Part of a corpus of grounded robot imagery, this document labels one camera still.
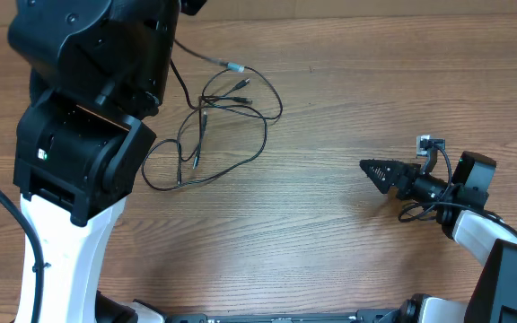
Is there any black USB cable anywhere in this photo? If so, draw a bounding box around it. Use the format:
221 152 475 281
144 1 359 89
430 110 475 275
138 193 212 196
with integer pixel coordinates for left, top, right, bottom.
140 38 285 193

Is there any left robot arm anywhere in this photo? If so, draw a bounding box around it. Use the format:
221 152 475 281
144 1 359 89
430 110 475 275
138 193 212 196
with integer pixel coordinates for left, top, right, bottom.
8 0 202 322

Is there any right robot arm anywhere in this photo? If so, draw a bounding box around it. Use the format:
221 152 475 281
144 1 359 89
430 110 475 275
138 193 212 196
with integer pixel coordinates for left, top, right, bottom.
360 152 517 322

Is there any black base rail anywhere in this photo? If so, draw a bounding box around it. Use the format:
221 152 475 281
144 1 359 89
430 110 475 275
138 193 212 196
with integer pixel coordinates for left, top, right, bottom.
165 309 418 323

